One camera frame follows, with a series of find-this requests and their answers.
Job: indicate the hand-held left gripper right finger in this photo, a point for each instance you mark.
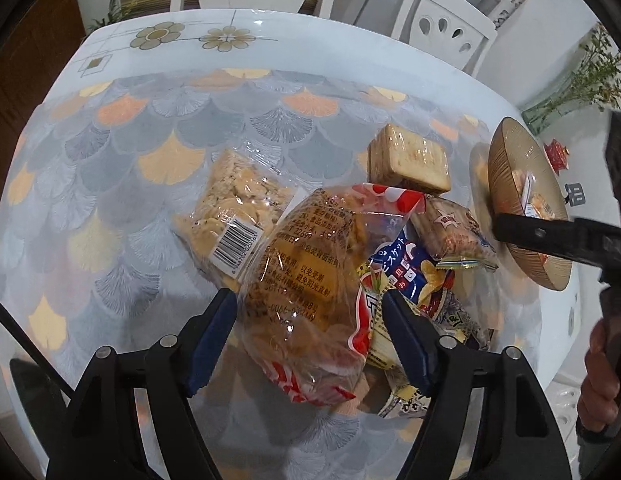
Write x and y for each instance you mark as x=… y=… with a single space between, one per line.
x=405 y=340

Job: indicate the yellow clear snack packet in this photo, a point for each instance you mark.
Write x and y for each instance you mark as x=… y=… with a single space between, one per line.
x=383 y=355

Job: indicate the rolled printed paper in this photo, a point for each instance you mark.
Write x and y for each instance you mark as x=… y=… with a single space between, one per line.
x=510 y=5

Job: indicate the square biscuit packet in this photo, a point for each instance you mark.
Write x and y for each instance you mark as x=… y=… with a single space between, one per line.
x=410 y=155

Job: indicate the red white rice cracker packet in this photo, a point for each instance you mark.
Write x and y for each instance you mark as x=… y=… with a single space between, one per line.
x=538 y=205

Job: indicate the green potted plant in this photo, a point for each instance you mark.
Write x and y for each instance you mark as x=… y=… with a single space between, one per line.
x=113 y=15

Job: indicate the clear cracker packet with barcode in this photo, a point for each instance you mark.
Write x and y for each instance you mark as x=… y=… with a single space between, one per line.
x=230 y=200

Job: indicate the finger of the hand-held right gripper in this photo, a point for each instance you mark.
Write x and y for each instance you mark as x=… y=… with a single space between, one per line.
x=540 y=235

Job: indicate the clear biscuit bag red-white edge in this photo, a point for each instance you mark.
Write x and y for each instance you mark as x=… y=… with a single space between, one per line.
x=300 y=285

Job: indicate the glass vase with flowers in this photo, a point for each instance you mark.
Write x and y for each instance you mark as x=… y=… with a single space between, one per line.
x=550 y=110

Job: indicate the blue biscuit packet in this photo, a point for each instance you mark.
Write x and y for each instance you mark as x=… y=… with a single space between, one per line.
x=400 y=270

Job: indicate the red ornament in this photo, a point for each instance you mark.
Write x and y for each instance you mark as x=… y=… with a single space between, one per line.
x=556 y=155

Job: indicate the brown packet red star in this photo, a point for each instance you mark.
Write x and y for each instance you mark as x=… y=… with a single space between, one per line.
x=450 y=230

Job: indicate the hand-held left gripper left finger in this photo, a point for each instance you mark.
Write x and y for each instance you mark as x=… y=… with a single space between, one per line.
x=210 y=340

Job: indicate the brown wooden cabinet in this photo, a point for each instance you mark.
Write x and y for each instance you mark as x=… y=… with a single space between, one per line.
x=30 y=75

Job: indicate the golden ribbed bowl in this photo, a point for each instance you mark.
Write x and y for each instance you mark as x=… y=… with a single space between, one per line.
x=510 y=160

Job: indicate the scale pattern table mat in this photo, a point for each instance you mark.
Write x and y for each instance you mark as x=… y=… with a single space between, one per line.
x=140 y=210

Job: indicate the person's right hand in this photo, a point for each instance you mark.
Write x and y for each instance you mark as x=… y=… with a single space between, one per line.
x=598 y=390

